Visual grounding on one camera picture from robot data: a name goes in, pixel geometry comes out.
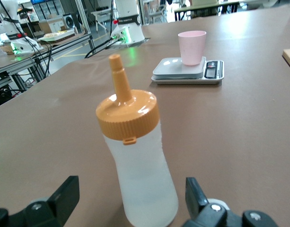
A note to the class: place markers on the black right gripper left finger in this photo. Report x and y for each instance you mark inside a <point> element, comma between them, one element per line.
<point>52,208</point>

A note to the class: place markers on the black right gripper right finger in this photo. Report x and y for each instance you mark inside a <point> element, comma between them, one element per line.
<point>213,217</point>

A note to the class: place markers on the translucent sauce bottle orange cap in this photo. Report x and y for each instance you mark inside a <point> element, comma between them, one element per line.
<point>140,170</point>

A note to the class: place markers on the pink plastic cup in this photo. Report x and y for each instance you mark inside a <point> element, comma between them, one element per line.
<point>192,49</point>

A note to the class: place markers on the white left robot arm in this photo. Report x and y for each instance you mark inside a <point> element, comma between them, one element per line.
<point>128,23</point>

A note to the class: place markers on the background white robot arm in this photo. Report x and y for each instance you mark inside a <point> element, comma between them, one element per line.
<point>10,23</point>

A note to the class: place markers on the brown table cover sheet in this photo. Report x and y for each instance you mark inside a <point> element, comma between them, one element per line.
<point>230,142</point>

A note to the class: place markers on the silver digital kitchen scale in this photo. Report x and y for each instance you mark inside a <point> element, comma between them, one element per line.
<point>173,71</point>

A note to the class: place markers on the wicker basket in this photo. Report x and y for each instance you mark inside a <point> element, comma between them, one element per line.
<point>7,49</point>

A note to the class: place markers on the tray with food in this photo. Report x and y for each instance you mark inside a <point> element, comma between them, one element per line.
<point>56,35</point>

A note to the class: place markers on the white appliance round door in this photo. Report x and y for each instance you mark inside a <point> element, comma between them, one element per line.
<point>69,21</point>

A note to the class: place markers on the white background table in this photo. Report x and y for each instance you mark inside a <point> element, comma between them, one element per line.
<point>99,14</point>

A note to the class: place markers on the dark background table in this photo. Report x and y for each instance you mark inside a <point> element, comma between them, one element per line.
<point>206,9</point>

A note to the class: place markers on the aluminium frame table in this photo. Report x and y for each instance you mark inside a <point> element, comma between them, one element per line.
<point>21,63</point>

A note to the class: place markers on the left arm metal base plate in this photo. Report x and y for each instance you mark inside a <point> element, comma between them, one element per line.
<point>141,44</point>

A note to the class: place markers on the aluminium frame post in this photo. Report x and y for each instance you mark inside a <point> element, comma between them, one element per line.
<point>84,16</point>

